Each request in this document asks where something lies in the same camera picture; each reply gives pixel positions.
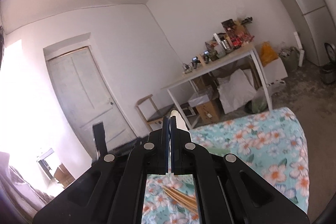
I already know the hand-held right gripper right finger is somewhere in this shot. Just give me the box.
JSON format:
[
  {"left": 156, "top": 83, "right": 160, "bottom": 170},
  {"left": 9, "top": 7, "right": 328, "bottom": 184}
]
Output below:
[{"left": 169, "top": 115, "right": 310, "bottom": 224}]

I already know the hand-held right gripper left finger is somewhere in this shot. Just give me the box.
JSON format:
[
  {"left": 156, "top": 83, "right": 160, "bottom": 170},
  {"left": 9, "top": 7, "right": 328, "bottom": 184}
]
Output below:
[{"left": 33, "top": 116, "right": 171, "bottom": 224}]

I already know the cream plastic ladle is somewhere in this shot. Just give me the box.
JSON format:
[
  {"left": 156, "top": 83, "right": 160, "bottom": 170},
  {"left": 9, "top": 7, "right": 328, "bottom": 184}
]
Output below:
[{"left": 171, "top": 110, "right": 190, "bottom": 132}]

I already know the pile of wooden chopsticks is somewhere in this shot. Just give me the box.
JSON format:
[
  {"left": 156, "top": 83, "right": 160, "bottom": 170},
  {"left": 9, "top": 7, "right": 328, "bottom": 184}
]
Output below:
[{"left": 161, "top": 184, "right": 198, "bottom": 214}]

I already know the wooden chair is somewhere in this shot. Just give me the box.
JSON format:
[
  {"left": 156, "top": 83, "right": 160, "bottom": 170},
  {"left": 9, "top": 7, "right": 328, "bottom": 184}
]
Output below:
[{"left": 135, "top": 94, "right": 183, "bottom": 132}]

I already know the small cardboard box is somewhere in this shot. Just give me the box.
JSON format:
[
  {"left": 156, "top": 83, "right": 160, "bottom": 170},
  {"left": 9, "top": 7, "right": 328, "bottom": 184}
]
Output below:
[{"left": 196, "top": 100, "right": 222, "bottom": 125}]

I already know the open cardboard box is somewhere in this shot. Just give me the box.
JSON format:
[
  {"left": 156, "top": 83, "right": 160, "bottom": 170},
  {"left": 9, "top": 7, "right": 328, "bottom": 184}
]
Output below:
[{"left": 53, "top": 163, "right": 76, "bottom": 188}]

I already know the white door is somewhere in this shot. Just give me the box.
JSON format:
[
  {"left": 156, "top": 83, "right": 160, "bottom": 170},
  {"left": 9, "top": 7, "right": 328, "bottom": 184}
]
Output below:
[{"left": 43, "top": 46, "right": 137, "bottom": 147}]

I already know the white plastic bag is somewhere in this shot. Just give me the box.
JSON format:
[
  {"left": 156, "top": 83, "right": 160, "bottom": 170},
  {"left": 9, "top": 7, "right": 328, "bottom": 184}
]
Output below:
[{"left": 217, "top": 69, "right": 258, "bottom": 114}]

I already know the floral blanket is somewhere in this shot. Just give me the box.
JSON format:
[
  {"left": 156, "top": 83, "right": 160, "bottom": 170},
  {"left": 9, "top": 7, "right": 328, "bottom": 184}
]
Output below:
[{"left": 142, "top": 107, "right": 311, "bottom": 224}]

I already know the white table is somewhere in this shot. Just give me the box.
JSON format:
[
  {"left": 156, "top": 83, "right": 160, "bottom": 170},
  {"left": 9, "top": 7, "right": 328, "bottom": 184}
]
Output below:
[{"left": 161, "top": 44, "right": 272, "bottom": 130}]

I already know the dark green plastic bag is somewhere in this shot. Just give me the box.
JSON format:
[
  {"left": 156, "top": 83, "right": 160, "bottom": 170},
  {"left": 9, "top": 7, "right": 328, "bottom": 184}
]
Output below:
[{"left": 245, "top": 96, "right": 270, "bottom": 113}]

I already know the person's grey clothing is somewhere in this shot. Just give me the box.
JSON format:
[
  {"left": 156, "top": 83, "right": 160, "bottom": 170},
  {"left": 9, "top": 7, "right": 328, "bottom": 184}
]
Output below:
[{"left": 0, "top": 152, "right": 54, "bottom": 214}]

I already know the white box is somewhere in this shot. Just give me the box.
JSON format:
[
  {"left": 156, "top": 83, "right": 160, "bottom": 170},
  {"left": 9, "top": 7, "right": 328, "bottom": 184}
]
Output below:
[{"left": 262, "top": 57, "right": 289, "bottom": 81}]

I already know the yellow plastic bag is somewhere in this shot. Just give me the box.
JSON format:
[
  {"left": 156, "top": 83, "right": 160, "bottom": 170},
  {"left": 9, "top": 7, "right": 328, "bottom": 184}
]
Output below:
[{"left": 260, "top": 42, "right": 279, "bottom": 67}]

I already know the brown printed box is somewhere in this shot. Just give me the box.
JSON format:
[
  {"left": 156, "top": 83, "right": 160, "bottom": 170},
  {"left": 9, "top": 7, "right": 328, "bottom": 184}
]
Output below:
[{"left": 221, "top": 19, "right": 238, "bottom": 33}]

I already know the olive green bag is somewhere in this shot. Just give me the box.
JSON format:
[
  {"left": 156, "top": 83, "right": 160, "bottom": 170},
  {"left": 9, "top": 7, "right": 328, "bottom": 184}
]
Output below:
[{"left": 279, "top": 47, "right": 301, "bottom": 72}]

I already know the white plastic panel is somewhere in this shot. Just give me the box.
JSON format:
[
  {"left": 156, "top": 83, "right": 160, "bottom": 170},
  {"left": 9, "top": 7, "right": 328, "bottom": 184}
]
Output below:
[{"left": 293, "top": 31, "right": 305, "bottom": 67}]

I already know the black rice cooker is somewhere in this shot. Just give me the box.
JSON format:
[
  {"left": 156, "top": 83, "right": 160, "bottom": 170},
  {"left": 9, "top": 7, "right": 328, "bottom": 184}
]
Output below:
[{"left": 319, "top": 42, "right": 336, "bottom": 85}]

